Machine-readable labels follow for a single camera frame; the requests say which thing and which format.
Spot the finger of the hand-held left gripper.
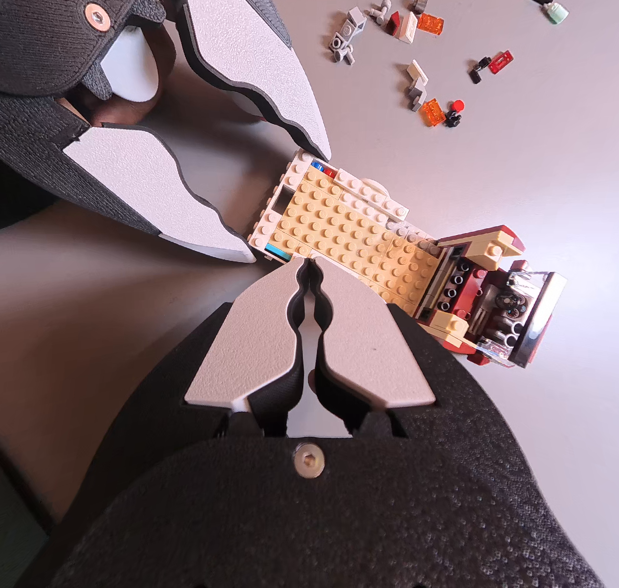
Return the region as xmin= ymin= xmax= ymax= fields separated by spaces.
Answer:
xmin=175 ymin=0 xmax=333 ymax=162
xmin=62 ymin=125 xmax=257 ymax=264

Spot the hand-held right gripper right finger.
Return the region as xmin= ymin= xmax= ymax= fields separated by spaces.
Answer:
xmin=309 ymin=258 xmax=436 ymax=410

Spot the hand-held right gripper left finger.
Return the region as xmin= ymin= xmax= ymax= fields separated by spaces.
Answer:
xmin=184 ymin=258 xmax=310 ymax=413

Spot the toy brick camper van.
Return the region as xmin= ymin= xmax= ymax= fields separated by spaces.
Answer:
xmin=246 ymin=147 xmax=568 ymax=369

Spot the person's left hand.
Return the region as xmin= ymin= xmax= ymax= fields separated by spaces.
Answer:
xmin=62 ymin=28 xmax=178 ymax=128

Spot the grey toy connector piece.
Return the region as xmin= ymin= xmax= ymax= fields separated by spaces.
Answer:
xmin=330 ymin=21 xmax=357 ymax=64

